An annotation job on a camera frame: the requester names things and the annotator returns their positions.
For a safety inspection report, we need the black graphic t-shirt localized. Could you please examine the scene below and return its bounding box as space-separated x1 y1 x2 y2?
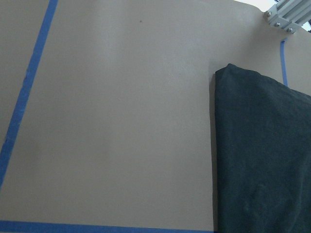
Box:
215 64 311 233

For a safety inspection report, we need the aluminium frame post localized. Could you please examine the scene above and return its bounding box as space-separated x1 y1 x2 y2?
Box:
264 0 311 33

